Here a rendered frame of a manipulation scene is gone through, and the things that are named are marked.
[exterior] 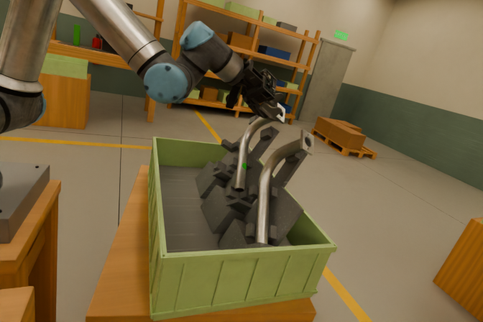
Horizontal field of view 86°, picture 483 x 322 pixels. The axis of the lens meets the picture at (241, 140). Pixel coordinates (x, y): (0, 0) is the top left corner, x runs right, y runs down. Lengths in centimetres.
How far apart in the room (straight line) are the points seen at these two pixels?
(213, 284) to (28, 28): 69
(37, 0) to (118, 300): 67
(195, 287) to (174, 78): 42
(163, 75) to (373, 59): 820
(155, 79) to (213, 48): 19
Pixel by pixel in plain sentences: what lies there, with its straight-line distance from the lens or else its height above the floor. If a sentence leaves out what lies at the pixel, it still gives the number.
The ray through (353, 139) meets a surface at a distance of 533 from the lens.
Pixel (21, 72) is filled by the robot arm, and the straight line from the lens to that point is 82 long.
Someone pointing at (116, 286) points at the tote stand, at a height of 79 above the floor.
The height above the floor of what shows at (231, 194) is 95.
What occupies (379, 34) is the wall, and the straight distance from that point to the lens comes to 858.
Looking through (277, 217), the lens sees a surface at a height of 98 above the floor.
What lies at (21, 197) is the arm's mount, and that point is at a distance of 80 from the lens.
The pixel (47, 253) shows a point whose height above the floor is 63.
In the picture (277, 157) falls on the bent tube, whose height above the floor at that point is 111.
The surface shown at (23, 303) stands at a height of 90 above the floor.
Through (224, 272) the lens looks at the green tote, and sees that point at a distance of 61.
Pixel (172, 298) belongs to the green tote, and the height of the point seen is 85.
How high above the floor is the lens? 134
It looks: 18 degrees down
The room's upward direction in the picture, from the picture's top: 14 degrees clockwise
